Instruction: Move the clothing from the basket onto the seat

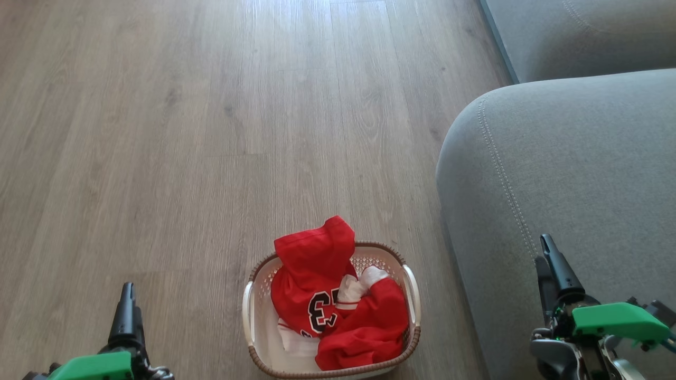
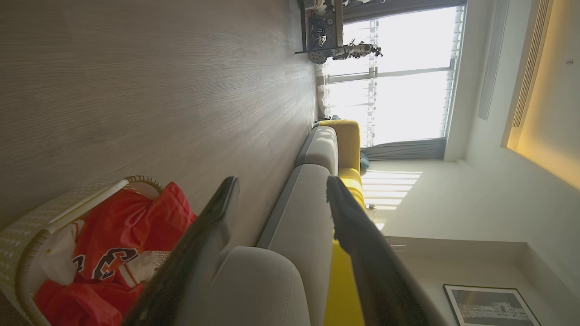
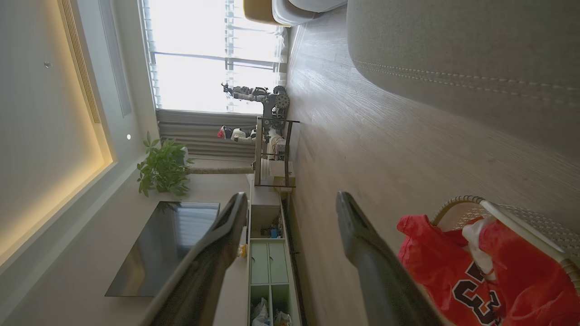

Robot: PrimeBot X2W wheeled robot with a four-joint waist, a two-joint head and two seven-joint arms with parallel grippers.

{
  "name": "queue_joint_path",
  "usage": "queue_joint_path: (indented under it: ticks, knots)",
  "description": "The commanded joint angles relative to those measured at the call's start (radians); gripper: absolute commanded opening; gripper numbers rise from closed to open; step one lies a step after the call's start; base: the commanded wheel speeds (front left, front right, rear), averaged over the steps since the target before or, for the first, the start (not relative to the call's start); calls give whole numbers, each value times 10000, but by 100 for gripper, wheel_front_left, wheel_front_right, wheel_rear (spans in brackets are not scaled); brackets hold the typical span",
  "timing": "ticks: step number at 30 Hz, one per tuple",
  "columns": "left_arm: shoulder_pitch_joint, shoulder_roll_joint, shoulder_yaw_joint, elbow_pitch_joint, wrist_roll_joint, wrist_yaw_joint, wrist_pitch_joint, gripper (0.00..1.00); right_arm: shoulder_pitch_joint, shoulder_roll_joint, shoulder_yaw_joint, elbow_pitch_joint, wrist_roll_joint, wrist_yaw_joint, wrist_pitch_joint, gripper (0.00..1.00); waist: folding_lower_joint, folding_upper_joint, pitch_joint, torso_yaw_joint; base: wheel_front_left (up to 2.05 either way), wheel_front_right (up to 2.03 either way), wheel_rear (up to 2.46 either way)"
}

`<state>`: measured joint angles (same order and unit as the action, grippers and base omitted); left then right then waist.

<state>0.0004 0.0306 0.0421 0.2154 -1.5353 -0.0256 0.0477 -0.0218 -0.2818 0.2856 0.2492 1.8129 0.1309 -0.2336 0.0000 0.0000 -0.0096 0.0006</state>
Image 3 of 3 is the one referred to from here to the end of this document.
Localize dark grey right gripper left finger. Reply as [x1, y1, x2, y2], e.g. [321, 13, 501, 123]
[140, 192, 249, 326]

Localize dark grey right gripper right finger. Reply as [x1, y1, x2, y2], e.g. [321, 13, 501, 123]
[336, 191, 444, 326]

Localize red basketball jersey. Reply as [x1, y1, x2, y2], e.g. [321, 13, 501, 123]
[397, 214, 580, 326]

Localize red and white garment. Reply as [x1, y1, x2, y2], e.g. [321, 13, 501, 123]
[462, 216, 576, 283]

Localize grey stitched sofa seat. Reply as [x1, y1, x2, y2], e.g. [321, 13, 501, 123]
[347, 0, 580, 152]

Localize smooth yellow sofa backrest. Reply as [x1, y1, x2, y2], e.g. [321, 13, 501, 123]
[243, 0, 284, 26]

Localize grey sofa seat cushion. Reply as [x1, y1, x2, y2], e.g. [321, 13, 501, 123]
[272, 0, 348, 26]

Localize black flat screen television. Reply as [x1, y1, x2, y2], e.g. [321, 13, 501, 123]
[105, 201, 221, 297]

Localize white and green TV cabinet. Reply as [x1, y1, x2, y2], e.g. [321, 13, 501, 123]
[247, 174, 303, 326]

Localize beige plant stand column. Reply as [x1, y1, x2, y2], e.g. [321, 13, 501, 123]
[185, 163, 255, 175]

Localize green leafy house plant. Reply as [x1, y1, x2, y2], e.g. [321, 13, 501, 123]
[137, 131, 194, 197]

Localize cardboard box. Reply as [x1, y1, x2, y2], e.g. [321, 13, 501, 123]
[270, 161, 295, 187]

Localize dark metal shelf rack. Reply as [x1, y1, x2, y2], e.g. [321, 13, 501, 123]
[254, 116, 300, 188]

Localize grey pleated curtain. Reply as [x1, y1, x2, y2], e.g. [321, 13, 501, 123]
[156, 109, 259, 159]

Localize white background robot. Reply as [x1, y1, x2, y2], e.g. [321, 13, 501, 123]
[217, 126, 286, 157]

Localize woven rattan laundry basket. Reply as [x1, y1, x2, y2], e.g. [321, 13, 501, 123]
[430, 196, 580, 295]

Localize dark grey background robot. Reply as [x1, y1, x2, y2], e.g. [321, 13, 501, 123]
[221, 83, 290, 119]

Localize bright window with blinds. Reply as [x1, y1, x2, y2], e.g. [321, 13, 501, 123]
[138, 0, 289, 114]

